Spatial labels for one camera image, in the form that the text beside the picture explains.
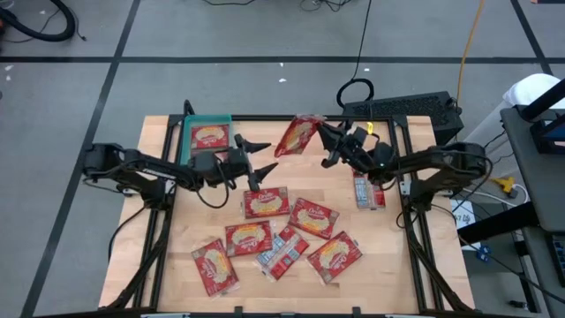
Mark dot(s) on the black aluminium table frame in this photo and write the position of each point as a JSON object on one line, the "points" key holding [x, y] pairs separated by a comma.
{"points": [[265, 118]]}

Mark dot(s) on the white bin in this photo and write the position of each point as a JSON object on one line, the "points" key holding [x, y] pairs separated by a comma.
{"points": [[529, 88]]}

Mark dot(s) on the yellow plug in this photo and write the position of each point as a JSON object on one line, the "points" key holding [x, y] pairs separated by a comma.
{"points": [[505, 182]]}

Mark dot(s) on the black metal beam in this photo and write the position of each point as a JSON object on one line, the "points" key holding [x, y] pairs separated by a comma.
{"points": [[499, 223]]}

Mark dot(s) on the white paper label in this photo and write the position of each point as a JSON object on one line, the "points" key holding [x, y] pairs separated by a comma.
{"points": [[463, 221]]}

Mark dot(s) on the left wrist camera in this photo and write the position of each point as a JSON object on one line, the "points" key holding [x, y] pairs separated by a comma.
{"points": [[254, 184]]}

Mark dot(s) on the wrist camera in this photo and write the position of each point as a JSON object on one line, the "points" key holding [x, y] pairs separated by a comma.
{"points": [[254, 184], [331, 161]]}

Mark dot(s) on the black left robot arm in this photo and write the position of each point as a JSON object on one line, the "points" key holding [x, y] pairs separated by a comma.
{"points": [[132, 163]]}

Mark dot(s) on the yellow tag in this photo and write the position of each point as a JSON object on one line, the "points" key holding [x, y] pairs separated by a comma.
{"points": [[370, 128]]}

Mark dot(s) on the black pole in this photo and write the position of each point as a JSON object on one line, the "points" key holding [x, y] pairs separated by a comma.
{"points": [[545, 99]]}

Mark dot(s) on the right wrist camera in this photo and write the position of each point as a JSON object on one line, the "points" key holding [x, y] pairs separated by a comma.
{"points": [[331, 161]]}

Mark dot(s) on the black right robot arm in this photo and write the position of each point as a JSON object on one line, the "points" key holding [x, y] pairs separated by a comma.
{"points": [[441, 159]]}

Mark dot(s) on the teal plastic basket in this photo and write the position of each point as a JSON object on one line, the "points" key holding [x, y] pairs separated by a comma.
{"points": [[184, 141]]}

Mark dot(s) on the black computer case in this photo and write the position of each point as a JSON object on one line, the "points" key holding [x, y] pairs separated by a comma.
{"points": [[406, 108]]}

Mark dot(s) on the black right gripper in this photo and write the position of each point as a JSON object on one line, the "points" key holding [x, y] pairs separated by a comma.
{"points": [[371, 154]]}

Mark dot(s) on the black and blue device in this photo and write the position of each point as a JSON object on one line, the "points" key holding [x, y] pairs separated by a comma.
{"points": [[549, 139]]}

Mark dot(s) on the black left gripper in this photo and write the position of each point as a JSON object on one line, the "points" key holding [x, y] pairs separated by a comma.
{"points": [[236, 165]]}

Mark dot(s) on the blue connector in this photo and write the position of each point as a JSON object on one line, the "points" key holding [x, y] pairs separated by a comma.
{"points": [[484, 254]]}

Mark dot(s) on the grey metal cart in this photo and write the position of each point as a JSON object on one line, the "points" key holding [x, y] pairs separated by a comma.
{"points": [[525, 176]]}

